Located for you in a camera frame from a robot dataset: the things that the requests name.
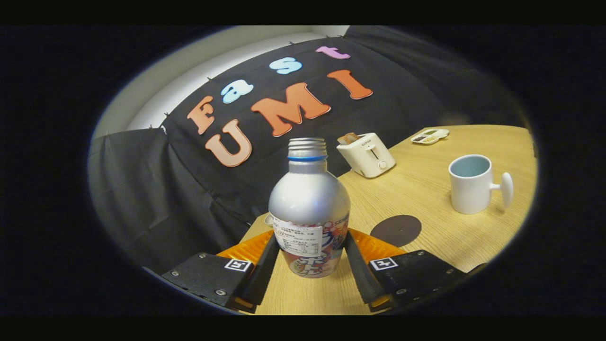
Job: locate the toast slice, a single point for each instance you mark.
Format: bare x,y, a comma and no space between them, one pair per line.
348,138

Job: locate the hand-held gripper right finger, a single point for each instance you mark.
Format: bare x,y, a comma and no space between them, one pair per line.
362,279

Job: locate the dark brown round coaster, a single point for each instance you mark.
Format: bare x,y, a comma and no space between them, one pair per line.
396,230

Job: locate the white toaster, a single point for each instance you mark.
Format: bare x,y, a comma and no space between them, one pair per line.
369,158

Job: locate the white cup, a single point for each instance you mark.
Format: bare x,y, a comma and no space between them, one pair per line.
468,194

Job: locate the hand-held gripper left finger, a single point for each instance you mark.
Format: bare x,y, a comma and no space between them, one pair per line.
265,274

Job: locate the white divided snack tray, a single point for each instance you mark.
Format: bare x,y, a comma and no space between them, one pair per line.
430,136

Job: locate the silver juice bottle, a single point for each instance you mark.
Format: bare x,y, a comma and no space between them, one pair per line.
307,199

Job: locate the wooden table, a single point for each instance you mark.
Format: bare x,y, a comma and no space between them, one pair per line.
426,189

